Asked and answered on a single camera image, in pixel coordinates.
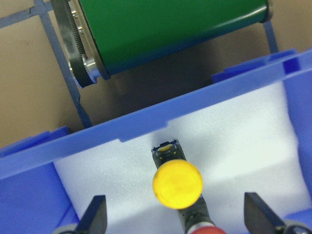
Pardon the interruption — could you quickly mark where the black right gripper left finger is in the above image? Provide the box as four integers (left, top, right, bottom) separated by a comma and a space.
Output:
75, 195, 107, 234

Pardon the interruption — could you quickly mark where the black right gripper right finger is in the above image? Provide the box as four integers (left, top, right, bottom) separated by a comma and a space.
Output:
244, 192, 290, 234

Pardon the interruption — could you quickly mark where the red push button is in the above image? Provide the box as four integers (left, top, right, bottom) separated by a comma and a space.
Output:
177, 195, 226, 234

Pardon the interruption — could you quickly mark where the yellow push button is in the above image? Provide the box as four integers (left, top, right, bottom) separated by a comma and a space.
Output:
151, 139, 203, 210

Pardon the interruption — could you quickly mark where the blue right bin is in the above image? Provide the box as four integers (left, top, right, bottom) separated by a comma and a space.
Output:
0, 50, 312, 234

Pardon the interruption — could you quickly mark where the white foam right pad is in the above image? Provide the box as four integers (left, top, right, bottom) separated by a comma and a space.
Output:
55, 82, 312, 234

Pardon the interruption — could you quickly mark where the green conveyor belt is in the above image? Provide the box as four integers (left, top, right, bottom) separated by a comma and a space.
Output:
51, 0, 273, 87

